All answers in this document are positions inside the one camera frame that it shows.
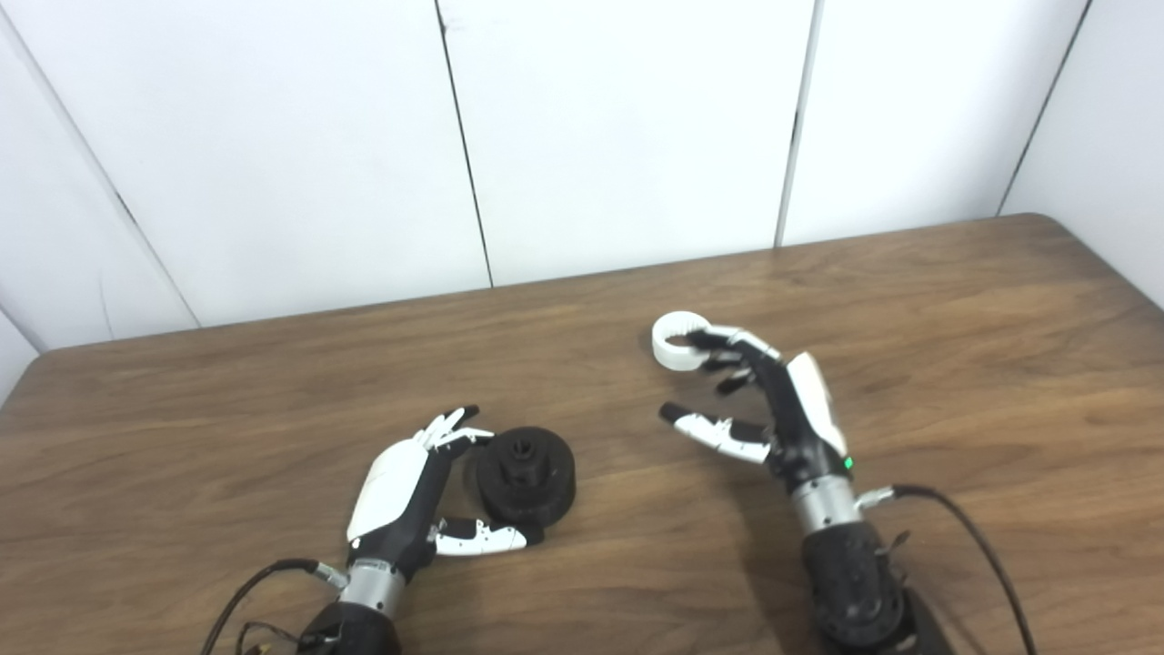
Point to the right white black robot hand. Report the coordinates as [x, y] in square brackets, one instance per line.
[800, 409]

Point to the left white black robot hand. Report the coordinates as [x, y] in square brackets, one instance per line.
[391, 491]

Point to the round black part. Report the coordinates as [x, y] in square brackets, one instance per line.
[526, 473]

